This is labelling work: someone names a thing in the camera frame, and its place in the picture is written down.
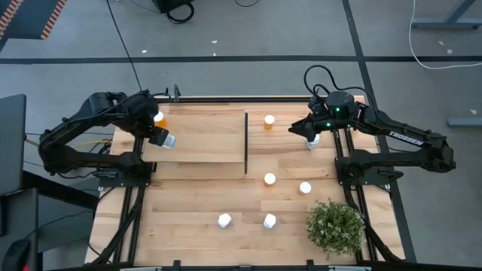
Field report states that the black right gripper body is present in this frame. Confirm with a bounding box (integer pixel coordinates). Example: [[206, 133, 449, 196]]
[[308, 98, 342, 133]]

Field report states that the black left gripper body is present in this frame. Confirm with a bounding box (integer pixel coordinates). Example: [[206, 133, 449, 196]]
[[126, 91, 161, 138]]

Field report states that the wooden shelf board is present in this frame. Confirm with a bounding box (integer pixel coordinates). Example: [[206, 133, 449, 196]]
[[142, 108, 246, 164]]

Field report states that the black shelf side panel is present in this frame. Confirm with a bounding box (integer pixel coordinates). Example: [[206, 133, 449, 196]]
[[243, 111, 249, 175]]

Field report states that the green potted plant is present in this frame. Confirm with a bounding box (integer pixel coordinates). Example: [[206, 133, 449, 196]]
[[305, 198, 367, 260]]

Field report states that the grey floor bar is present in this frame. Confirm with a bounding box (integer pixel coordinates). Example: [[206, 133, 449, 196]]
[[447, 117, 482, 128]]

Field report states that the dark mat with striped edges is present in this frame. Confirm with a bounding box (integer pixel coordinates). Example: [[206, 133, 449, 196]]
[[0, 0, 68, 52]]

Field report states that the dark grey desk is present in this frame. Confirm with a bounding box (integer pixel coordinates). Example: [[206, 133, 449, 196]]
[[0, 187, 41, 271]]

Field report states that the black computer mouse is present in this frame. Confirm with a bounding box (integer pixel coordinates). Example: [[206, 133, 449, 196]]
[[2, 239, 33, 271]]

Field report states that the yellow wire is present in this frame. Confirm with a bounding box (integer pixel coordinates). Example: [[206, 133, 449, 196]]
[[24, 138, 114, 150]]

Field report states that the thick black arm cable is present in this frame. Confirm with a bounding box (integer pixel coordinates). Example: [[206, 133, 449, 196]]
[[303, 64, 380, 114]]

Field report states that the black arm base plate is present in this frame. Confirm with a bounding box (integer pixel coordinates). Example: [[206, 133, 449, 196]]
[[334, 148, 404, 186], [98, 171, 152, 188]]

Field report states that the black aluminium table frame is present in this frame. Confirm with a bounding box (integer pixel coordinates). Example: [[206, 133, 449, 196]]
[[90, 96, 406, 271]]

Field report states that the thin black floor cable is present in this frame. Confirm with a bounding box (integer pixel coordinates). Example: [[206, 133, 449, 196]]
[[105, 0, 145, 93]]

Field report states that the black box with cable loop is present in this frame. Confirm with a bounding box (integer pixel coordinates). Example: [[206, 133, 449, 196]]
[[152, 0, 196, 25]]

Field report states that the white floor cable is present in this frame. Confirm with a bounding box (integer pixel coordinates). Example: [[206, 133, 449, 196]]
[[408, 0, 482, 71]]

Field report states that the grey table leg frame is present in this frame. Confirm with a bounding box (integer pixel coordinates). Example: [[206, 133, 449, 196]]
[[410, 0, 482, 31]]

